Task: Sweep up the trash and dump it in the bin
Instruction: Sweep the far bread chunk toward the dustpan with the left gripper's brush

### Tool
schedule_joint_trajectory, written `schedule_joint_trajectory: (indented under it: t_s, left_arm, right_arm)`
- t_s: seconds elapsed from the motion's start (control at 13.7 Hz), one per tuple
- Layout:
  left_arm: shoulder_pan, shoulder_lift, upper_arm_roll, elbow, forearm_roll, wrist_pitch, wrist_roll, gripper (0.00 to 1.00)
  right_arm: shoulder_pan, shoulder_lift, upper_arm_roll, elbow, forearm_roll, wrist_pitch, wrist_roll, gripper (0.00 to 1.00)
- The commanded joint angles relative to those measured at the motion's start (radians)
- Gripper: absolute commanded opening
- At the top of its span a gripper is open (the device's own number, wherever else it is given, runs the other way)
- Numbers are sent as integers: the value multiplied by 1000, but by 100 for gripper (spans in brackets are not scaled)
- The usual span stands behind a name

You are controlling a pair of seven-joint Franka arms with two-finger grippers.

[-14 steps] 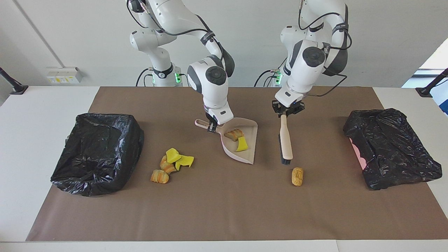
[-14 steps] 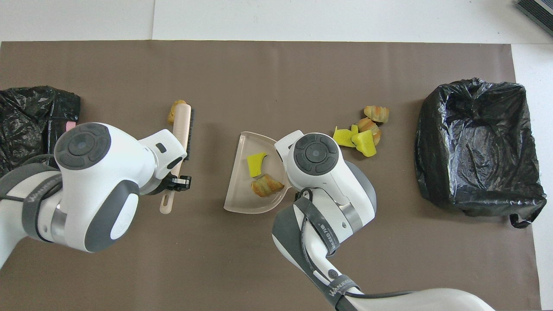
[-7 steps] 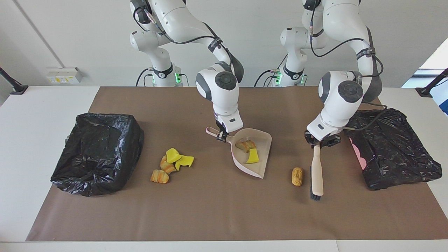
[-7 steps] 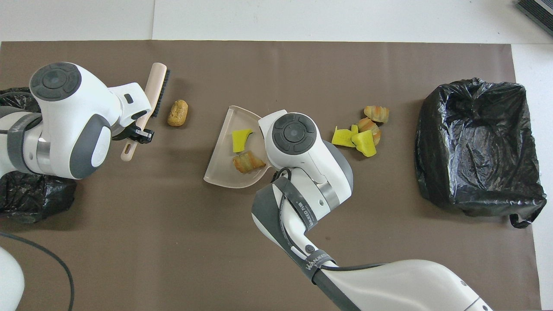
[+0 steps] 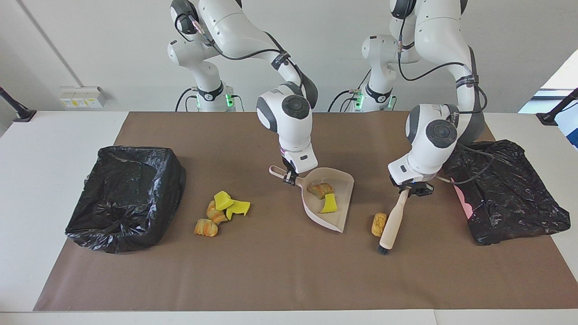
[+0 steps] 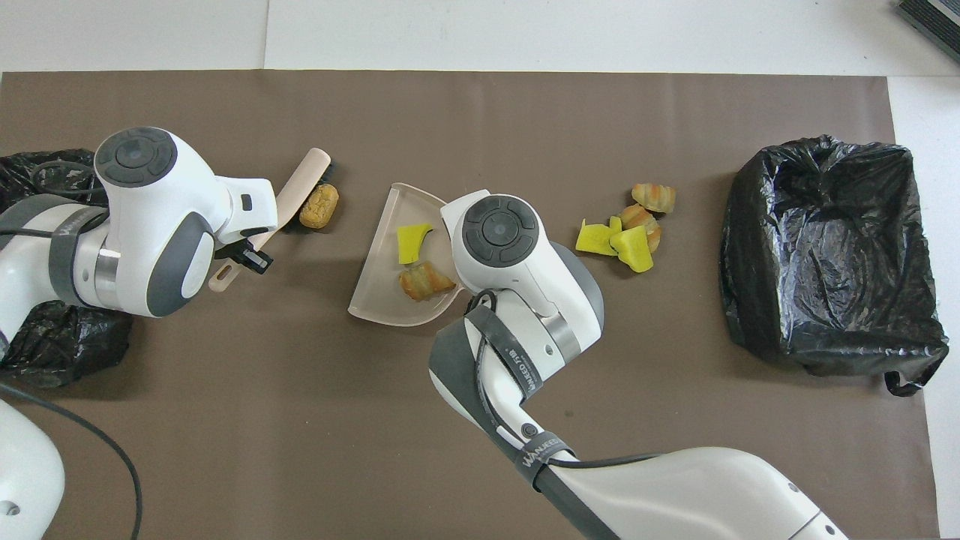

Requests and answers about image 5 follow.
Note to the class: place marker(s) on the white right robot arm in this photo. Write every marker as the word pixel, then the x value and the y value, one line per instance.
pixel 293 131

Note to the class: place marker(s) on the brown toy bread roll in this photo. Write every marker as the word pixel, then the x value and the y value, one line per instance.
pixel 378 225

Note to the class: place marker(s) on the yellow foam wedge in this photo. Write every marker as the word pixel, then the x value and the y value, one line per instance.
pixel 222 201
pixel 239 207
pixel 329 204

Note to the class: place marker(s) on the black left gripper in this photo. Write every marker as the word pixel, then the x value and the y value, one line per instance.
pixel 415 186

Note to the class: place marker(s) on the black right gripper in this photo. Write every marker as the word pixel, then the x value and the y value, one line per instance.
pixel 290 168

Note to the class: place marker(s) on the brown paper table mat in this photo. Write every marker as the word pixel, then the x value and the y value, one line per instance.
pixel 271 280

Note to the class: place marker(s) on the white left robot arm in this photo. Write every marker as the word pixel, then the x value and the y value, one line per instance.
pixel 429 149

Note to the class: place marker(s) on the black trash bag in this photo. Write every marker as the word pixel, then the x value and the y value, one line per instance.
pixel 135 212
pixel 510 207

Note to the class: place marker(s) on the black camera stand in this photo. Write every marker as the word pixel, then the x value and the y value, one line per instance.
pixel 548 118
pixel 22 114

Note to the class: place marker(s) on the small toy croissant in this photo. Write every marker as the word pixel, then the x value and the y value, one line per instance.
pixel 320 189

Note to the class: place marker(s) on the orange toy croissant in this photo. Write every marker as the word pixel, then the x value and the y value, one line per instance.
pixel 205 228
pixel 216 216

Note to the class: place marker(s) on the white wall socket box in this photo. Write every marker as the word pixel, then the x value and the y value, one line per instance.
pixel 81 97

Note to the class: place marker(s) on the beige hand brush black bristles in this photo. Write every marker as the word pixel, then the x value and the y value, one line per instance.
pixel 393 223

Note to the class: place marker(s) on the pale pink plastic dustpan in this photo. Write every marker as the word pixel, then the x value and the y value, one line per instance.
pixel 343 189

